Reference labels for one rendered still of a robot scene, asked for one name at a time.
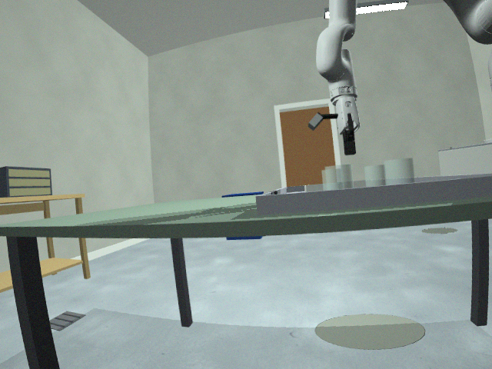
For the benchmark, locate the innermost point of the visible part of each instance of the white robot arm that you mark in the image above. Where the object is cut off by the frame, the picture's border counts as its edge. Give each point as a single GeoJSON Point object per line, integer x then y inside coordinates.
{"type": "Point", "coordinates": [335, 64]}

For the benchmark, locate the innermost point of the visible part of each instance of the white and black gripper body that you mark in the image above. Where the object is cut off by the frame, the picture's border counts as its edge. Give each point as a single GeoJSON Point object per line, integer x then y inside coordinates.
{"type": "Point", "coordinates": [346, 105]}

